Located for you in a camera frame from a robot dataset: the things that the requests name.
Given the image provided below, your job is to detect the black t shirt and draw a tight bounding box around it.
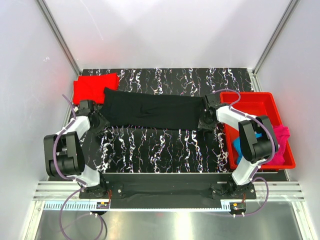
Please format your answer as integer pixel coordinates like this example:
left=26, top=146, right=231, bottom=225
left=100, top=88, right=204, bottom=130

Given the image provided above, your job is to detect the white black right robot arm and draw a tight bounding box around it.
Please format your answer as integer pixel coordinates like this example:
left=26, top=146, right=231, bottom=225
left=198, top=93, right=279, bottom=199

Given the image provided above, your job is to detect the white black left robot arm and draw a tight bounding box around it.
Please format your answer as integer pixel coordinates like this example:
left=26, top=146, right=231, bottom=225
left=43, top=100, right=109, bottom=198

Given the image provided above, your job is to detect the blue t shirt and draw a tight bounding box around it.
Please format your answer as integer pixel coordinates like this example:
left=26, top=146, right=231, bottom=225
left=231, top=132, right=263, bottom=166

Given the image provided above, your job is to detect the folded red t shirt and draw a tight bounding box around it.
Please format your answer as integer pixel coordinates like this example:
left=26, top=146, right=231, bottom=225
left=72, top=73, right=120, bottom=105

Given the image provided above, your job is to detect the red plastic bin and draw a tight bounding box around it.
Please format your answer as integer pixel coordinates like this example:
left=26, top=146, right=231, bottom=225
left=224, top=92, right=296, bottom=171

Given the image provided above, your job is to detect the pink t shirt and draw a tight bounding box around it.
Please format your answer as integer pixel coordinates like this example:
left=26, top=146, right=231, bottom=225
left=266, top=124, right=291, bottom=166

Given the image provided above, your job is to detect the aluminium frame post right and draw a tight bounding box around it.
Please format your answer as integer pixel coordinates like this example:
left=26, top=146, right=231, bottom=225
left=252, top=0, right=300, bottom=76

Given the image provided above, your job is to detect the aluminium frame post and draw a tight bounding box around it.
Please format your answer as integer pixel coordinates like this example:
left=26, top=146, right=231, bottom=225
left=252, top=0, right=300, bottom=76
left=35, top=0, right=82, bottom=76

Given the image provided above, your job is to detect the aluminium frame post left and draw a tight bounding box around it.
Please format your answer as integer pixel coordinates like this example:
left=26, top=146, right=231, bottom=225
left=35, top=0, right=82, bottom=76

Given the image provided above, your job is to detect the aluminium front rail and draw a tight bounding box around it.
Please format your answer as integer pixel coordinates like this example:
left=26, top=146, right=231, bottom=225
left=32, top=181, right=304, bottom=202

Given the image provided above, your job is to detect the white slotted cable duct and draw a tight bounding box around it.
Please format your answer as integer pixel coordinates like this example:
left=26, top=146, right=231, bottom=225
left=44, top=200, right=231, bottom=212

